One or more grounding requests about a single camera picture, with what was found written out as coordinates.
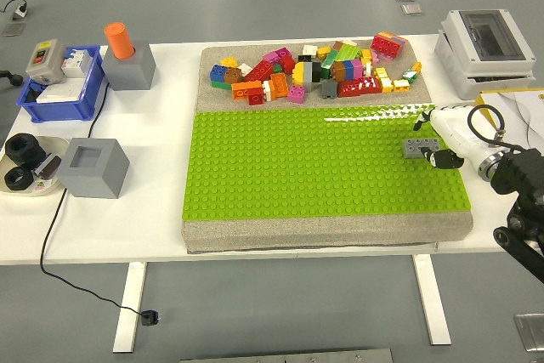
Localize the long red brick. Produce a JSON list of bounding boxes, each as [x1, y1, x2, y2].
[[242, 60, 275, 83]]

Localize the grey-brown mat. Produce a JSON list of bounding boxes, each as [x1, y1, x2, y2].
[[180, 37, 475, 253]]

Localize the small brown device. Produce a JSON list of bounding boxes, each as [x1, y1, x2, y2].
[[32, 153, 63, 180]]

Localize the large black nut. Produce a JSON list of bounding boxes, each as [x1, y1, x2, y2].
[[4, 133, 47, 171]]

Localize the grey floor plate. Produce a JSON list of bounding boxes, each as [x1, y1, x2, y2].
[[1, 21, 26, 37]]

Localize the black round-ended handle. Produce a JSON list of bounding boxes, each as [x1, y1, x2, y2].
[[0, 69, 25, 86]]

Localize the long orange brick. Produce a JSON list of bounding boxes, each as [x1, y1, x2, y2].
[[230, 80, 264, 101]]

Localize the magenta square brick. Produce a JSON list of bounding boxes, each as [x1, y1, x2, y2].
[[286, 83, 308, 105]]

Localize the black cord with plug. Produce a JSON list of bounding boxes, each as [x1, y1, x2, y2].
[[39, 80, 162, 326]]

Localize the large red brick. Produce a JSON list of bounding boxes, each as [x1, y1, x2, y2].
[[370, 32, 404, 60]]

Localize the lime green brick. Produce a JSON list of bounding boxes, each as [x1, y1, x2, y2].
[[334, 44, 360, 63]]

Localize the white electrical enclosure box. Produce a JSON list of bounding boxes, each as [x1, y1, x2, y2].
[[433, 9, 539, 101]]

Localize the white tray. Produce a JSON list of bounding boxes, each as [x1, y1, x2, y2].
[[0, 135, 71, 197]]

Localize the rounded yellow brick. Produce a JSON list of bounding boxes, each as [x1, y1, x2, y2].
[[292, 61, 308, 86]]

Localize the blue plastic bin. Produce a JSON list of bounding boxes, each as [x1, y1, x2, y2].
[[15, 43, 107, 124]]

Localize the orange cylinder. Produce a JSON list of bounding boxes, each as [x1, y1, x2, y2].
[[104, 21, 136, 60]]

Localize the grey long building brick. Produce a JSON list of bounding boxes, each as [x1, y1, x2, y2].
[[402, 138, 443, 160]]

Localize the white switch plate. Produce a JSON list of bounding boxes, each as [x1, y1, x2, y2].
[[36, 77, 84, 105]]

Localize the white table leg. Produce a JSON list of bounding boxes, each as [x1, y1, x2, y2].
[[112, 261, 148, 354], [412, 254, 452, 346]]

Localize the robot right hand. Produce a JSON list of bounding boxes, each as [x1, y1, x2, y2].
[[413, 107, 496, 171]]

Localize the orange blue layered brick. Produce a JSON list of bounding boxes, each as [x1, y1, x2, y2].
[[379, 30, 411, 57]]

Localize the grey block holding cylinder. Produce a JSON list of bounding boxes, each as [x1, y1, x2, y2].
[[100, 42, 157, 92]]

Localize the green studded baseplate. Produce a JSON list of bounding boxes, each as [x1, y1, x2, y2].
[[181, 103, 473, 223]]

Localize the grey cube with square hole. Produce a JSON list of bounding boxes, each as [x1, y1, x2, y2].
[[55, 137, 131, 200]]

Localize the white circuit breaker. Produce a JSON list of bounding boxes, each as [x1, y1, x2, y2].
[[61, 47, 94, 79]]

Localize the yellow cardboard box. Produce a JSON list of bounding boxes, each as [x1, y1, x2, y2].
[[472, 88, 544, 150]]

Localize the small dark grey brick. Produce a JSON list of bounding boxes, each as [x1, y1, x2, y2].
[[320, 78, 339, 99]]

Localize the metal floor hatch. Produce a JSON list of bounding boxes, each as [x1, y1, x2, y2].
[[513, 313, 544, 354]]

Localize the grey switch box red button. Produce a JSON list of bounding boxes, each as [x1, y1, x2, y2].
[[25, 38, 67, 83]]

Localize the small black nut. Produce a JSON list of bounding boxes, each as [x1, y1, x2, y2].
[[3, 166, 35, 192]]

